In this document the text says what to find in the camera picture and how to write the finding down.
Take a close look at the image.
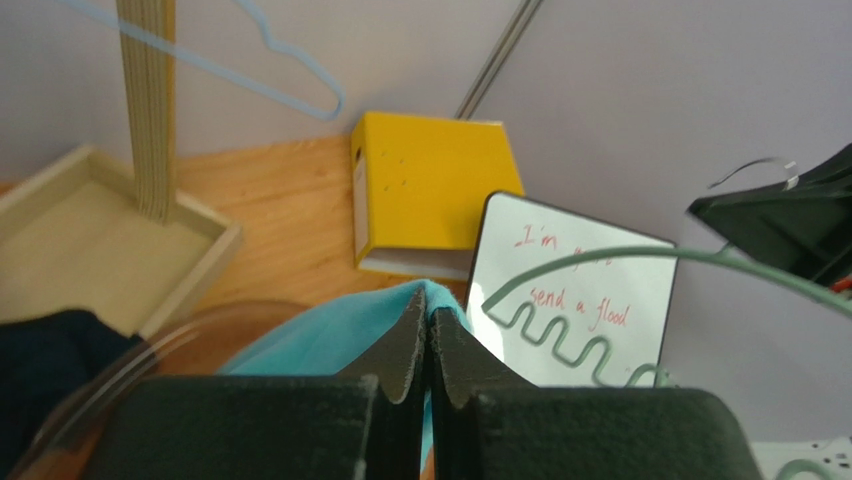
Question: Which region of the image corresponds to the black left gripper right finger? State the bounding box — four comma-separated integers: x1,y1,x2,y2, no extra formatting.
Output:
429,308,760,479

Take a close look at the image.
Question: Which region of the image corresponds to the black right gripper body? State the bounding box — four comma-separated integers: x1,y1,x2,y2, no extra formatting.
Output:
688,145,851,293

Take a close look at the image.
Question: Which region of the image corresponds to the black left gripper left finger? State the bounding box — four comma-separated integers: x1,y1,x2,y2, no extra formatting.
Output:
82,289,426,479

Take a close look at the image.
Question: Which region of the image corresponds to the turquoise t shirt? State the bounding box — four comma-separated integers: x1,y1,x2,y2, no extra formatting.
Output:
219,280,472,479

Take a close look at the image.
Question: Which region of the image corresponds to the green plastic hanger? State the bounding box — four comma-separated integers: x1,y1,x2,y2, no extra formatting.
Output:
467,244,851,479

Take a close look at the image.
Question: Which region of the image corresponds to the light blue wire hanger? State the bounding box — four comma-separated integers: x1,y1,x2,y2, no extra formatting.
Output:
63,1,346,122

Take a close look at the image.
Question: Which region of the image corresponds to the navy blue t shirt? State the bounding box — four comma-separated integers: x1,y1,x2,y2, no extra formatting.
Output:
1,309,143,477

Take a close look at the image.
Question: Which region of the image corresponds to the transparent brown plastic basket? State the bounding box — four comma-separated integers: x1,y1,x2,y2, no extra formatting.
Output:
5,300,309,479

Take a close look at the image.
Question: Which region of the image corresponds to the white dry erase board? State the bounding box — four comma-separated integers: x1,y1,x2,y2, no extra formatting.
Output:
466,193,677,387

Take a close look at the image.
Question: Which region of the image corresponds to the yellow binder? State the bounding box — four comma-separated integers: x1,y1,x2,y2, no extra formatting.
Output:
350,111,524,281

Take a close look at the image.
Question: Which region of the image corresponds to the wooden clothes rack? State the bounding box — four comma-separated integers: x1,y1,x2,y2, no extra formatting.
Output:
1,1,242,337

